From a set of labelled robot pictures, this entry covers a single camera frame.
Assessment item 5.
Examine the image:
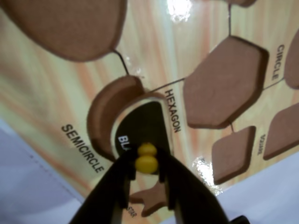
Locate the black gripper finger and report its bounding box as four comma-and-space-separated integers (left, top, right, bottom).
156, 146, 232, 224
70, 148, 137, 224

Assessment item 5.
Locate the black semicircle piece yellow pin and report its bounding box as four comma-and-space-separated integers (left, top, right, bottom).
111, 92, 175, 175

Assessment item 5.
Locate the wooden shape puzzle board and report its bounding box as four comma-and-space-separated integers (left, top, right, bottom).
0, 0, 299, 224

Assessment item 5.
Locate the black stand frame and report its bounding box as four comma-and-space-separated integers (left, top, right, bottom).
230, 215, 252, 224

